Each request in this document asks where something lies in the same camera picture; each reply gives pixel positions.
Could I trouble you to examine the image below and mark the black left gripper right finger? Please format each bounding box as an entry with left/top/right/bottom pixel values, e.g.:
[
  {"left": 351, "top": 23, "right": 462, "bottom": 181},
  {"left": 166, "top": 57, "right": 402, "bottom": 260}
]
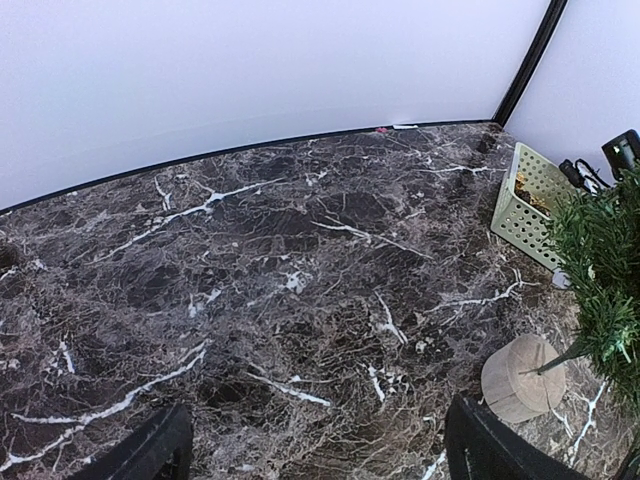
[{"left": 444, "top": 394, "right": 585, "bottom": 480}]

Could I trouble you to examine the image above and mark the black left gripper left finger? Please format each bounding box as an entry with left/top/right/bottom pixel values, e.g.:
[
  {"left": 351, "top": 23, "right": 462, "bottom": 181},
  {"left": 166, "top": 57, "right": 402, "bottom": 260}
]
[{"left": 69, "top": 404, "right": 194, "bottom": 480}]

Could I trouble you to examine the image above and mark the small green christmas tree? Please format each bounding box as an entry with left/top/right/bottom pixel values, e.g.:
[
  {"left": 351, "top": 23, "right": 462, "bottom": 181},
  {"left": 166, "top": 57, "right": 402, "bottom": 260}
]
[{"left": 480, "top": 164, "right": 640, "bottom": 480}]

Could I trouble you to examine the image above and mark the beige plastic basket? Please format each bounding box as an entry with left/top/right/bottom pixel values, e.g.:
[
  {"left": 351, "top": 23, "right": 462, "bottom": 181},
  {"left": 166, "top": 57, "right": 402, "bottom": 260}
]
[{"left": 491, "top": 142, "right": 576, "bottom": 271}]

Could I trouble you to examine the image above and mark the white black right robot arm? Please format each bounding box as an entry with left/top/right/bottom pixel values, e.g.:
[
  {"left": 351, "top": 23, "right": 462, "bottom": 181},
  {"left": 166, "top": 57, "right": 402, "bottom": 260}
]
[{"left": 601, "top": 129, "right": 640, "bottom": 181}]

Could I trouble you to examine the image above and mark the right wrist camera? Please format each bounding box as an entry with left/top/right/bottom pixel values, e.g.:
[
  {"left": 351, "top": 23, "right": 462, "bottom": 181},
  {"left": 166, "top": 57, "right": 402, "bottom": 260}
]
[{"left": 558, "top": 158, "right": 610, "bottom": 195}]

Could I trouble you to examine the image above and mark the right black frame post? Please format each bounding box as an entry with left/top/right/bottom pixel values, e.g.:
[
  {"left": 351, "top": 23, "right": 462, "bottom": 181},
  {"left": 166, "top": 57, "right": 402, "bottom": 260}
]
[{"left": 492, "top": 0, "right": 569, "bottom": 129}]

